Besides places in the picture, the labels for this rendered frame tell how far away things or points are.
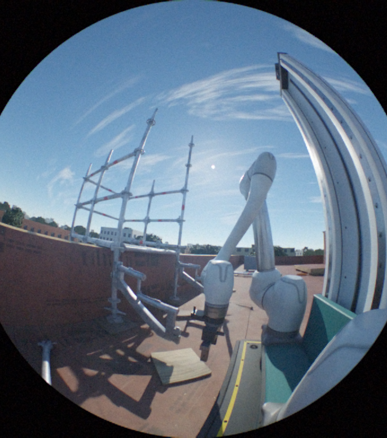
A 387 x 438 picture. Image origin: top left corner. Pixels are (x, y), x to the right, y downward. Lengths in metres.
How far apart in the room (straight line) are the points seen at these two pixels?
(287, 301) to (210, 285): 0.30
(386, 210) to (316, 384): 0.32
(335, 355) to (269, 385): 0.29
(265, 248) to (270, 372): 0.54
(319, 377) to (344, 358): 0.04
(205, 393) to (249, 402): 0.43
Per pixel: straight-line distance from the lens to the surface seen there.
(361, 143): 0.45
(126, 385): 0.96
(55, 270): 1.25
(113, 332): 1.34
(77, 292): 1.36
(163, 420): 0.84
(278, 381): 0.51
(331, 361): 0.23
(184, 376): 1.00
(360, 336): 0.22
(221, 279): 0.48
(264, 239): 0.73
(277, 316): 0.62
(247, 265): 6.67
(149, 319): 1.11
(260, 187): 0.60
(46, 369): 1.00
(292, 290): 0.59
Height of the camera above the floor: 0.79
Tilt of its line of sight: 13 degrees up
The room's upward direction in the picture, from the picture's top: 5 degrees clockwise
